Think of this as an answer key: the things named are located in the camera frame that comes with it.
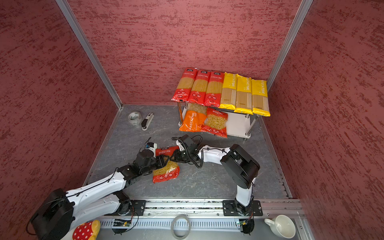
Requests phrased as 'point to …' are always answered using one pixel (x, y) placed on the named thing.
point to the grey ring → (172, 226)
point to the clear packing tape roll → (134, 117)
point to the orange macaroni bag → (195, 116)
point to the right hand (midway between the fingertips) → (171, 163)
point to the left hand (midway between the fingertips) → (167, 161)
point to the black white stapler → (147, 121)
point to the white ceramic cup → (282, 225)
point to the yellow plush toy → (88, 231)
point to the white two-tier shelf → (239, 125)
